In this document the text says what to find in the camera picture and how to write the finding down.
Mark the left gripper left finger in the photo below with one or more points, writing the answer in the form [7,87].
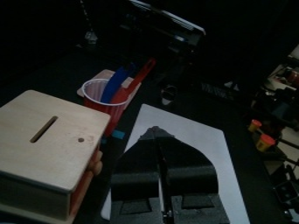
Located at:
[134,180]

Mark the small metal cup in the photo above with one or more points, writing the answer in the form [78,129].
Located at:
[168,97]

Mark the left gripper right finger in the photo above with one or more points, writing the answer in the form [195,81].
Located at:
[191,180]

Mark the white plastic cutting board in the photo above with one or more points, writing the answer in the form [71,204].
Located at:
[194,137]

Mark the red plastic cup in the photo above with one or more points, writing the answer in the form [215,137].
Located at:
[111,109]

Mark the wooden slot box red drawer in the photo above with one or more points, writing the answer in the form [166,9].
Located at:
[51,145]

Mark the grey metal frame clamp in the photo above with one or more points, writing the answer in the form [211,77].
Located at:
[91,37]

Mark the red toy knife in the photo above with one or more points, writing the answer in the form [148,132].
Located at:
[136,78]

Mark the blue tape strip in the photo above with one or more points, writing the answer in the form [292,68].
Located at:
[118,134]

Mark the blue toy utensil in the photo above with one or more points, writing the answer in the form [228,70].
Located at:
[115,83]

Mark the yellow tub orange lid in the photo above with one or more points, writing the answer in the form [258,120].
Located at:
[255,127]
[266,143]

